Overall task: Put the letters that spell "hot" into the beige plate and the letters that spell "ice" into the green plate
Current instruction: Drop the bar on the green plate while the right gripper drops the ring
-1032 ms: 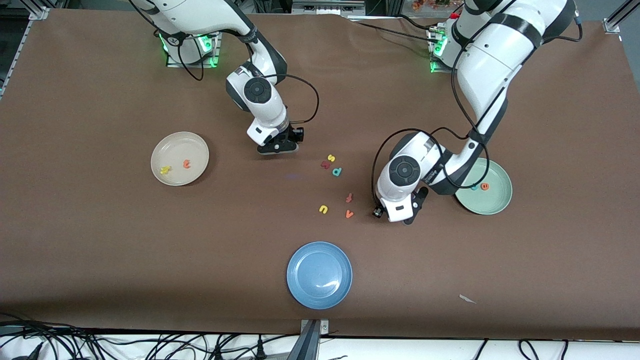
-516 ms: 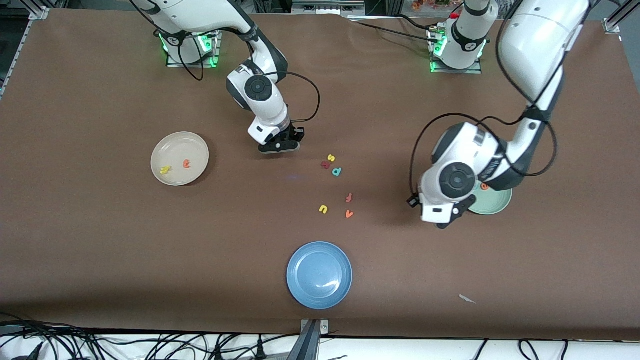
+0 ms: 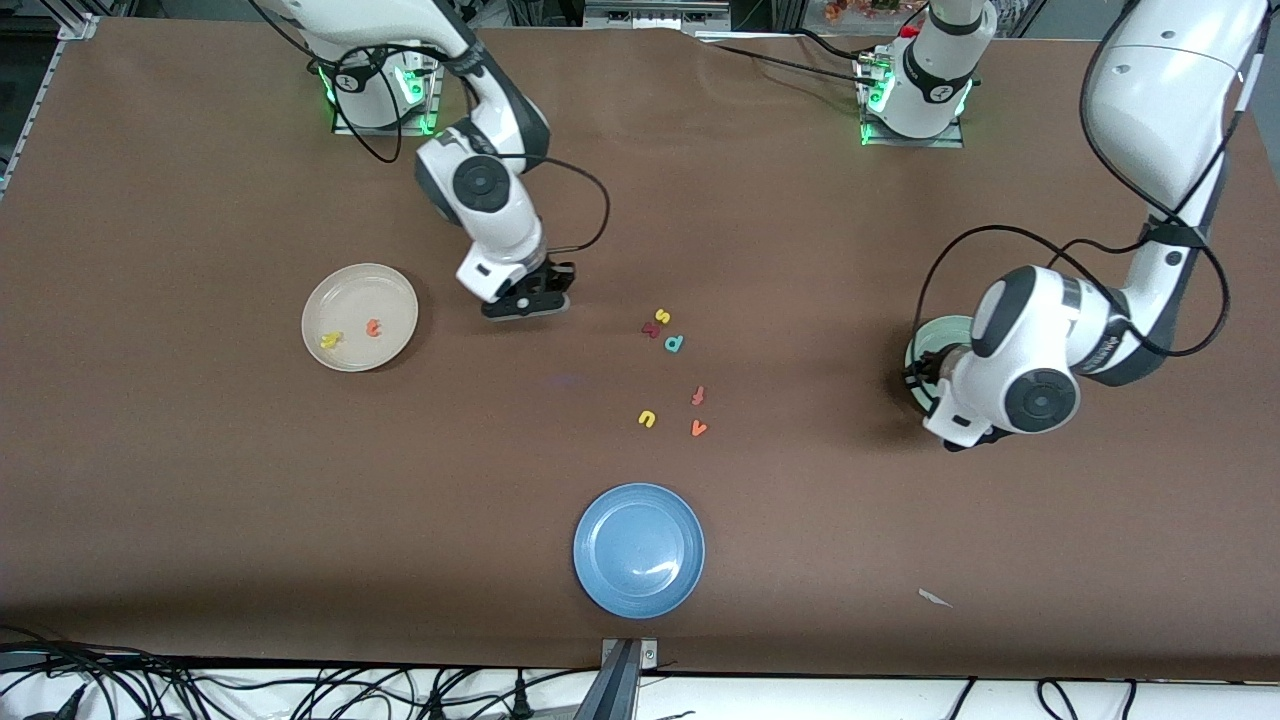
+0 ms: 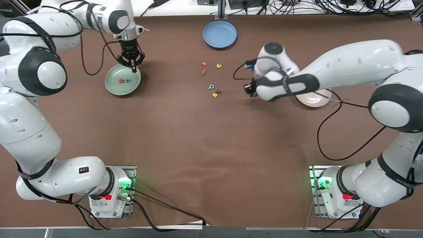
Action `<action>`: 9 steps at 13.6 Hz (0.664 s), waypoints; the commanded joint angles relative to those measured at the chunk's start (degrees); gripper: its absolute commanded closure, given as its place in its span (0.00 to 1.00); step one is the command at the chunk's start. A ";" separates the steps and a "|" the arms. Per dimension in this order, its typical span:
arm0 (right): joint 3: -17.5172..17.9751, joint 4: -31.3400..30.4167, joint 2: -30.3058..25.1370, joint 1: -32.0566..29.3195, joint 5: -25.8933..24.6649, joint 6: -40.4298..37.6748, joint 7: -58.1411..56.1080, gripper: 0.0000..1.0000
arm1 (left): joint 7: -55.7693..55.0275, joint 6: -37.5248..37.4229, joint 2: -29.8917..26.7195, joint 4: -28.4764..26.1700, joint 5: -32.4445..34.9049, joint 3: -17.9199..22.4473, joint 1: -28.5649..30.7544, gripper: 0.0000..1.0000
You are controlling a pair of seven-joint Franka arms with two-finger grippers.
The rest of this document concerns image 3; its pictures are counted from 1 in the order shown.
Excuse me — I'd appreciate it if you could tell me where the green round plate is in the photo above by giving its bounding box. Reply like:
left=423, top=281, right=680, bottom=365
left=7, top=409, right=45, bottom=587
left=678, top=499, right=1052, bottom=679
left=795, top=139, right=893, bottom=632
left=904, top=315, right=976, bottom=416

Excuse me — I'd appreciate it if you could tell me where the beige round plate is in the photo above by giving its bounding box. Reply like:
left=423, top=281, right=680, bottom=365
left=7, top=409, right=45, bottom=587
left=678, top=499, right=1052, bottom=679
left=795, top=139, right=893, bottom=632
left=301, top=263, right=419, bottom=373

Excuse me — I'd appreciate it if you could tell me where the blue round plate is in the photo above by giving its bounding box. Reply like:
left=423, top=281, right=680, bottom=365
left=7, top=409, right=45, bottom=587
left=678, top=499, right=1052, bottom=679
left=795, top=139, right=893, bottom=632
left=573, top=483, right=706, bottom=620

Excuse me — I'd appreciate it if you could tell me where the brown paper table cover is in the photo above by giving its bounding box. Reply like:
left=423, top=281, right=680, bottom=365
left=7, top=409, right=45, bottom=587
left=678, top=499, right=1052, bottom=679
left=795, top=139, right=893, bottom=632
left=0, top=18, right=1280, bottom=681

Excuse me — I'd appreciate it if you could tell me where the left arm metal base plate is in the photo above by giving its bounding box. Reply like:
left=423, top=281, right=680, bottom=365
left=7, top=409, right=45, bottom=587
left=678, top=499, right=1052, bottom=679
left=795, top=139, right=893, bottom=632
left=858, top=50, right=967, bottom=150

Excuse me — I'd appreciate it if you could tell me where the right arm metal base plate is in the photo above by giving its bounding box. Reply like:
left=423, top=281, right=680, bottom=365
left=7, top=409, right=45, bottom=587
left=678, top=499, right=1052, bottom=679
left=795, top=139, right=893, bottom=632
left=333, top=40, right=443, bottom=137

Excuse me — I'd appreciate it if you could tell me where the grey metal frame equipment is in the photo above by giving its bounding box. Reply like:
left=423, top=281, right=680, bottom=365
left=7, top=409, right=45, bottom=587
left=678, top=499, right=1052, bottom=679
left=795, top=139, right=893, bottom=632
left=585, top=0, right=731, bottom=31

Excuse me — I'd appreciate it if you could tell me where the black base power cable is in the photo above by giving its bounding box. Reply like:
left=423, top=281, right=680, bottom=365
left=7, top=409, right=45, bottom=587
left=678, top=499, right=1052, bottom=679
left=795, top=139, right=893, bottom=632
left=700, top=30, right=881, bottom=91

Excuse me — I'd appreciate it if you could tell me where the looped black floor cable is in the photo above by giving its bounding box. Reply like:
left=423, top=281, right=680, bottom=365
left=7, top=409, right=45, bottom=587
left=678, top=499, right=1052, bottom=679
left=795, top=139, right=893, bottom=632
left=1036, top=678, right=1139, bottom=720

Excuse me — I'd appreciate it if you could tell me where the dark grey camera pole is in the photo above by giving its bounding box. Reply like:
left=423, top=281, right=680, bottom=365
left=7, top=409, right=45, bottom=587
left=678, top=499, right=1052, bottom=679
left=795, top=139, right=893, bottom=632
left=572, top=640, right=641, bottom=720

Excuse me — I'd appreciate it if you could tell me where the aluminium table edge rail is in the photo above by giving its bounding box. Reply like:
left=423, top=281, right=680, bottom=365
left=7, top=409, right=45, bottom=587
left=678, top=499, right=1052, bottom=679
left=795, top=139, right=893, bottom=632
left=0, top=12, right=98, bottom=201

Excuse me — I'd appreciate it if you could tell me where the black floor cable tangle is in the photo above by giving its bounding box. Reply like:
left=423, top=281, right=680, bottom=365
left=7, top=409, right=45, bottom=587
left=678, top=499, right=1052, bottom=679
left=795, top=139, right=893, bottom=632
left=0, top=625, right=601, bottom=720

